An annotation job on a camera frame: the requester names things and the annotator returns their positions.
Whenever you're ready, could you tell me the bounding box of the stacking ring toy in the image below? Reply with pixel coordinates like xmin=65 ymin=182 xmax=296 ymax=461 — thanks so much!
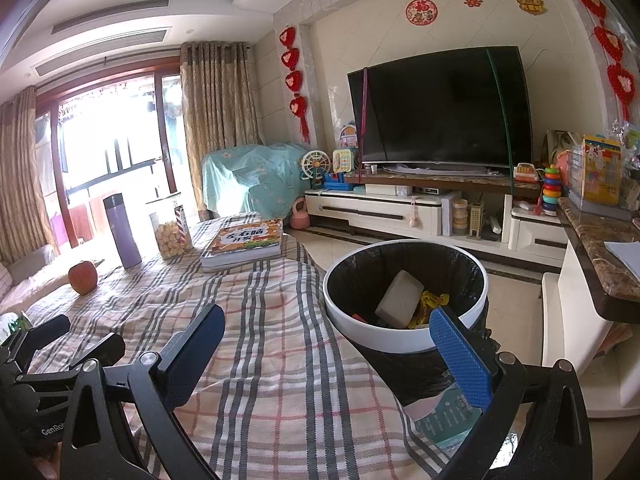
xmin=539 ymin=165 xmax=563 ymax=217

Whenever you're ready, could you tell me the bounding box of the red apple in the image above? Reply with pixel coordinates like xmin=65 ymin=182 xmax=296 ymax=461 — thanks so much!
xmin=68 ymin=260 xmax=99 ymax=296

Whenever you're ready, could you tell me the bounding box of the red heart wall garland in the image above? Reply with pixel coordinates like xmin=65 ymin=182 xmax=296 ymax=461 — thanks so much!
xmin=557 ymin=0 xmax=638 ymax=126

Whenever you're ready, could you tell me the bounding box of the white paper sheet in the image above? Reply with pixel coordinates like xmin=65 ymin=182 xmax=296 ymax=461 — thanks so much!
xmin=604 ymin=240 xmax=640 ymax=281

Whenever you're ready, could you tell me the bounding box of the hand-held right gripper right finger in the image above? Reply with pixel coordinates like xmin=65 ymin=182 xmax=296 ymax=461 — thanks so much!
xmin=429 ymin=307 xmax=593 ymax=480

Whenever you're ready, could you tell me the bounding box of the white foam block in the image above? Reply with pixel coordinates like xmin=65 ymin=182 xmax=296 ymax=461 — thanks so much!
xmin=375 ymin=270 xmax=426 ymax=329

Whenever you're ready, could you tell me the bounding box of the brown marble counter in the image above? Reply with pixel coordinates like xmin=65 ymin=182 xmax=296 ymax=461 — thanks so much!
xmin=557 ymin=197 xmax=640 ymax=323

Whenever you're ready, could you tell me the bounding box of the round red paper cutout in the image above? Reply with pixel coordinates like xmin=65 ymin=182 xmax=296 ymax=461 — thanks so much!
xmin=406 ymin=0 xmax=439 ymax=26

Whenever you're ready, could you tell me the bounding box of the white side cabinet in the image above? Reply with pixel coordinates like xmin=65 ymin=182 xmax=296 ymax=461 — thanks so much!
xmin=542 ymin=247 xmax=640 ymax=418

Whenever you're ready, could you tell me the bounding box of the pink covered sofa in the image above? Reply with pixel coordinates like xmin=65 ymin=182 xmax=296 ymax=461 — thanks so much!
xmin=0 ymin=245 xmax=106 ymax=316

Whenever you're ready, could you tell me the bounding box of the stack of tape rolls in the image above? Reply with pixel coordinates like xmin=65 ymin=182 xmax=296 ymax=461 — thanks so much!
xmin=452 ymin=199 xmax=469 ymax=236

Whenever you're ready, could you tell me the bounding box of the ferris wheel toy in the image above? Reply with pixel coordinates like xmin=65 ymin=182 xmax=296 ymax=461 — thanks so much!
xmin=300 ymin=150 xmax=332 ymax=190

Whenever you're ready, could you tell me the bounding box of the beige curtain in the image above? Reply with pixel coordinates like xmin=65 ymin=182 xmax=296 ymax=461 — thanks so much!
xmin=180 ymin=41 xmax=263 ymax=223
xmin=0 ymin=87 xmax=61 ymax=263

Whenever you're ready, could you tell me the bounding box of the green snack wrapper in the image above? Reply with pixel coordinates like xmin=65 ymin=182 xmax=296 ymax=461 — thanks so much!
xmin=2 ymin=310 xmax=33 ymax=343

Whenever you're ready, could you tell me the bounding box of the purple thermos bottle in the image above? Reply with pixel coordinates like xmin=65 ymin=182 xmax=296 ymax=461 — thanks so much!
xmin=103 ymin=192 xmax=143 ymax=269

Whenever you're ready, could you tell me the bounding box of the plaid tablecloth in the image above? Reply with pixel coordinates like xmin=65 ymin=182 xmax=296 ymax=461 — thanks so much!
xmin=0 ymin=212 xmax=451 ymax=480

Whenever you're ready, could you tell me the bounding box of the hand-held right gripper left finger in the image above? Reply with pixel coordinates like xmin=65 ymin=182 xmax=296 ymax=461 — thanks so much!
xmin=59 ymin=303 xmax=227 ymax=480

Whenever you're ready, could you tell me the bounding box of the black television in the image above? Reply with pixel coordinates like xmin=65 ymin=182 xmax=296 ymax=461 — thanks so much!
xmin=347 ymin=46 xmax=533 ymax=168

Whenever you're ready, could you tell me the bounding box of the wooden framed glass door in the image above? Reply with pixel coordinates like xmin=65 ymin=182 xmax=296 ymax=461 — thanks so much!
xmin=35 ymin=62 xmax=183 ymax=246

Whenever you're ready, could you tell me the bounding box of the glass jar of snacks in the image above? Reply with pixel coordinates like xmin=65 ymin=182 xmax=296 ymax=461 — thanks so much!
xmin=148 ymin=195 xmax=193 ymax=261

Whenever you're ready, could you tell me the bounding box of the teal covered furniture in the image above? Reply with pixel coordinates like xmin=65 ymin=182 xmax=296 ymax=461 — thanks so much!
xmin=201 ymin=142 xmax=328 ymax=221

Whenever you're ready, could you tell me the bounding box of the white bin with black bag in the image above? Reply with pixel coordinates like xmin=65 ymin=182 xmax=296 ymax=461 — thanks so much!
xmin=322 ymin=239 xmax=490 ymax=411

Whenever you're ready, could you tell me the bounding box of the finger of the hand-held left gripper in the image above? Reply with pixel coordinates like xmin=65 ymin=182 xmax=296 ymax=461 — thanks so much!
xmin=10 ymin=314 xmax=71 ymax=361
xmin=17 ymin=334 xmax=126 ymax=386

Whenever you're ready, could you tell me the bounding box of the colourful book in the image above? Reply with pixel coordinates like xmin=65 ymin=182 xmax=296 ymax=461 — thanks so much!
xmin=200 ymin=217 xmax=285 ymax=273

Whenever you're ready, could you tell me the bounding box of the wooden building model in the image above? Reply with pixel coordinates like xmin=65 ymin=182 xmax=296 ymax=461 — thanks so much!
xmin=467 ymin=201 xmax=486 ymax=240

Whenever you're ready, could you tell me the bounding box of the teal printed leaflet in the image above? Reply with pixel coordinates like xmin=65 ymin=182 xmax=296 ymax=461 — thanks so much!
xmin=415 ymin=385 xmax=481 ymax=448

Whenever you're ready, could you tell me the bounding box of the yellow gift box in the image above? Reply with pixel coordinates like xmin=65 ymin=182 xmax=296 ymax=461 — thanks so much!
xmin=580 ymin=134 xmax=626 ymax=208

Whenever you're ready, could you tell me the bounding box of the white television cabinet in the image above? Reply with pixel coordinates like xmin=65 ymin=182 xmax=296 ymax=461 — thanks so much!
xmin=304 ymin=170 xmax=571 ymax=268

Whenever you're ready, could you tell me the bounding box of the house shaped colourful card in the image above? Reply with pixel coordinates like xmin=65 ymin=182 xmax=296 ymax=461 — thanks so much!
xmin=339 ymin=121 xmax=360 ymax=151

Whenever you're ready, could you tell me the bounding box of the yellow green toy phone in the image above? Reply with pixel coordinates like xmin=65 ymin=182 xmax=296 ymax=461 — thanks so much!
xmin=332 ymin=149 xmax=357 ymax=175

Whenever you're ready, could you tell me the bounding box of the white ceiling air vent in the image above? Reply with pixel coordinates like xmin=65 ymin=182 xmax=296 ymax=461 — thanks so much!
xmin=32 ymin=27 xmax=168 ymax=73

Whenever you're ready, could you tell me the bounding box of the red heart hanging decoration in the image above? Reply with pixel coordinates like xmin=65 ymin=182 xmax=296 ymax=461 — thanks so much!
xmin=278 ymin=27 xmax=311 ymax=143

